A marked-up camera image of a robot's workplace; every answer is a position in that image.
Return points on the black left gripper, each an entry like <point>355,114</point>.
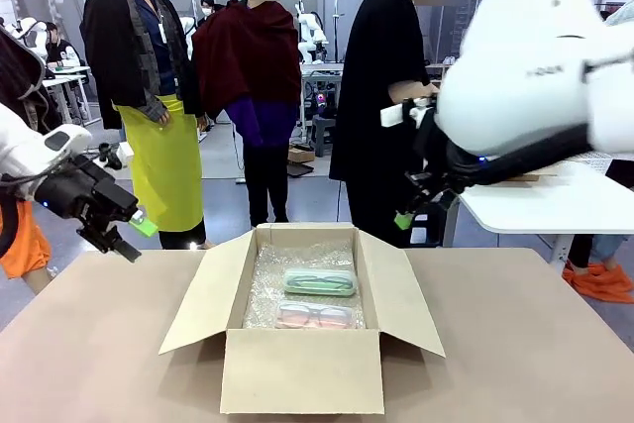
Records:
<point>89,190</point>

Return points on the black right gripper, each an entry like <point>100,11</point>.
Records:
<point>426,187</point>

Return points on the dark glasses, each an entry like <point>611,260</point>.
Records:
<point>313,313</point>
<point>317,278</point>

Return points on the translucent green glasses case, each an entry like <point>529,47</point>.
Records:
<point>319,291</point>

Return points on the translucent pink glasses case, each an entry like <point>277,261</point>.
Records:
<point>342,320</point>

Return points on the person's right forearm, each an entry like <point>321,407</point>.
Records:
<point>408,90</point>

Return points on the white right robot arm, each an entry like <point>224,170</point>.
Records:
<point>520,46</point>

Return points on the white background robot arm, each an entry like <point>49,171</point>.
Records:
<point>311,31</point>

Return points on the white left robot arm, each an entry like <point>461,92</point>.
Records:
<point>20,145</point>

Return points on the brown cardboard shipping box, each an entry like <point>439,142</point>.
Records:
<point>302,373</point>

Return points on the mannequin with orange shorts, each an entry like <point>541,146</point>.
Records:
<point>22,244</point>

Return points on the black plastic stool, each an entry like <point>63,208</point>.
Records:
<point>324,133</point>

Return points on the small cardboard box on floor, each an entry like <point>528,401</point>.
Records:
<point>301,154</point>

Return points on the person in black t-shirt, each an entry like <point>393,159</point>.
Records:
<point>376,96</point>

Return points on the brown cardboard strip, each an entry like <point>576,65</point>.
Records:
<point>535,178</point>

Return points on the white height-adjustable table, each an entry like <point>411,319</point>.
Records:
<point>545,205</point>

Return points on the mannequin with purple sleeves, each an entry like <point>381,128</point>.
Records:
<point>267,175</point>

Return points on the clear bubble wrap sheet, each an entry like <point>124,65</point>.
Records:
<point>270,289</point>

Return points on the white background work table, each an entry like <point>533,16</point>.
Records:
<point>67,81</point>

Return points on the grey background workbench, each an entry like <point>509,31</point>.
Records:
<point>322,71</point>

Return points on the mannequin with black jacket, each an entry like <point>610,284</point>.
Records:
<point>109,46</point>

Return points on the seated person in white jacket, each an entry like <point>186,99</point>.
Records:
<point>62,49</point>

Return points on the orange cloth on floor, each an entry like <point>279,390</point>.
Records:
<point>599,282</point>

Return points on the maroon shawl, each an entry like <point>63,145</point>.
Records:
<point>247,56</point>

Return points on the background person with face mask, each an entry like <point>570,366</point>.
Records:
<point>208,9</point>

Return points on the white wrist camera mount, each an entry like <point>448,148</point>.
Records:
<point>396,115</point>

